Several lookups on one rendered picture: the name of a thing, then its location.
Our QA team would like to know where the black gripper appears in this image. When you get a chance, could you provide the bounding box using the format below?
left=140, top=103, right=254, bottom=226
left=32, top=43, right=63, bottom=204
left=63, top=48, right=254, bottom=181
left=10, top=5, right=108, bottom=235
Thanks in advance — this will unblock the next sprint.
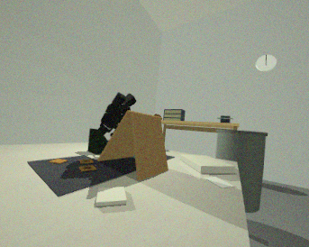
left=101, top=108, right=123, bottom=129

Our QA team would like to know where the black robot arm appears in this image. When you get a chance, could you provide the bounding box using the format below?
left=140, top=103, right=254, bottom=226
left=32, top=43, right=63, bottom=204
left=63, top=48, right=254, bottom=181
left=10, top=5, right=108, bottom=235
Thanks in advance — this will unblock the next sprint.
left=97, top=92, right=136, bottom=135

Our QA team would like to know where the pale beige rectangular box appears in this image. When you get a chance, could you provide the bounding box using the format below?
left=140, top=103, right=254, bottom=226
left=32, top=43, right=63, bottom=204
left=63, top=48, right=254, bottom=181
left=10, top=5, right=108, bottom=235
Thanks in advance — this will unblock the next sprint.
left=180, top=154, right=235, bottom=174

